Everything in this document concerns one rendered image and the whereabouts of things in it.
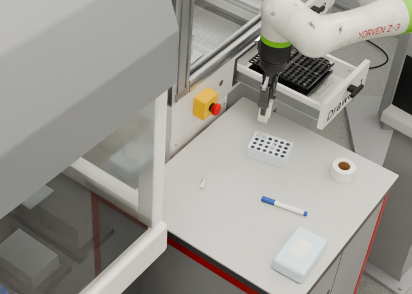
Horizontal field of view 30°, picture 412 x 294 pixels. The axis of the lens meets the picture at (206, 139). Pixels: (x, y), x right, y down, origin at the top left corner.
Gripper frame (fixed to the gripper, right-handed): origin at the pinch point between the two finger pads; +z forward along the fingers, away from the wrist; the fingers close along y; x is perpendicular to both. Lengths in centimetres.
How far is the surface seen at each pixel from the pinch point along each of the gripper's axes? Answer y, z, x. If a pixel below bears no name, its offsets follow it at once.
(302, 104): -15.3, 6.1, 8.1
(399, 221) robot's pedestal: -35, 62, 49
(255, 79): -20.1, 5.9, -9.2
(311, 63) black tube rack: -32.9, 3.1, 5.6
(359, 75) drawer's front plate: -32.6, 2.1, 21.5
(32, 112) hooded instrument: 88, -60, -20
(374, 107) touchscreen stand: -129, 89, 25
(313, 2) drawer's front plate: -65, 1, -3
